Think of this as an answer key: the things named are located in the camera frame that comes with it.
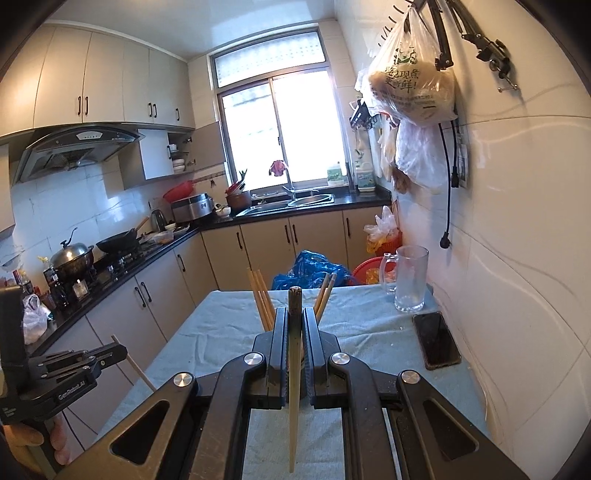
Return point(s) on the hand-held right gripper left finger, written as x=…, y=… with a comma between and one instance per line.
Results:
x=281, y=341

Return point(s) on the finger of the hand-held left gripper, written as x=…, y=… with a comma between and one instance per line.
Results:
x=111, y=355

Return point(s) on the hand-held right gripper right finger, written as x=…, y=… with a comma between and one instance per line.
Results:
x=310, y=341

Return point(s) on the dark-tipped wooden chopstick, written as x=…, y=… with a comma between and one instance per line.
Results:
x=294, y=415

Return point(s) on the person's left hand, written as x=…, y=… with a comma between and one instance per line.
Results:
x=27, y=436

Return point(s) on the white plastic bag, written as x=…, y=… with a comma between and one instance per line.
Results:
x=34, y=323

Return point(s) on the grey-green tablecloth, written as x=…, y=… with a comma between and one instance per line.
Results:
x=221, y=323

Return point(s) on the blue plastic bag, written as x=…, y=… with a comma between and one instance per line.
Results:
x=314, y=272

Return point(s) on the gas stove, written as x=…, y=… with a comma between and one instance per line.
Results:
x=124, y=264

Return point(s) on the cream base cabinets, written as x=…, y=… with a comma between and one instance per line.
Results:
x=268, y=249

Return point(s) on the steel pot with lid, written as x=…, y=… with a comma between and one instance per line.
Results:
x=71, y=261

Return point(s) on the red plastic basket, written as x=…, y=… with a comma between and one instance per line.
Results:
x=369, y=267

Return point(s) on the black wok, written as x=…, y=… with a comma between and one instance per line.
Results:
x=117, y=241

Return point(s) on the clear glass mug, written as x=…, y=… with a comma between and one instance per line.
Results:
x=411, y=281

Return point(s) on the black smartphone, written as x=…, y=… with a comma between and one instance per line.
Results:
x=436, y=341

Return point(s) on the steel sink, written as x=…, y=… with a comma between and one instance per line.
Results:
x=314, y=200

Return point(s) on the steel kettle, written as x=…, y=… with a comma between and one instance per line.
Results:
x=158, y=221

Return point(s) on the brown clay pot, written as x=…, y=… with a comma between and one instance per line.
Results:
x=239, y=203

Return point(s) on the black kitchen countertop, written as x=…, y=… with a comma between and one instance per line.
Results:
x=351, y=199

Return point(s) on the chrome faucet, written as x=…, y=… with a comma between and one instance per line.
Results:
x=290, y=189

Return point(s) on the steel rice cooker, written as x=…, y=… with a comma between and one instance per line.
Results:
x=191, y=210

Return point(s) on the pink cloth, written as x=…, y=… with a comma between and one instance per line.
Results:
x=277, y=167

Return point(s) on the red colander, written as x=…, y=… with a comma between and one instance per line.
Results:
x=178, y=191

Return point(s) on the detergent bottle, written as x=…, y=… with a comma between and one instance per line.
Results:
x=365, y=173

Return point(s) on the black range hood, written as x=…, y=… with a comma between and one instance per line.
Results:
x=78, y=147

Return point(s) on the open shelf cabinet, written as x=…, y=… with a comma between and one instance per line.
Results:
x=157, y=157

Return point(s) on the stack of white bowls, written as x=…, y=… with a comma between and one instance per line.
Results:
x=178, y=162

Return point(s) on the kitchen window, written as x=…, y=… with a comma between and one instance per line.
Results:
x=300, y=129

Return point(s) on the printed hanging plastic bag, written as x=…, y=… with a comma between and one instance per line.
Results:
x=411, y=83

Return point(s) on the black wall rack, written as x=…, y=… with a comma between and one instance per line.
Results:
x=364, y=115

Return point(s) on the wall power strip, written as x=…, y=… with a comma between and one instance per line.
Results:
x=462, y=159

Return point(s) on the cream wall cabinets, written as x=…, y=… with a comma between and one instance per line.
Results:
x=106, y=78

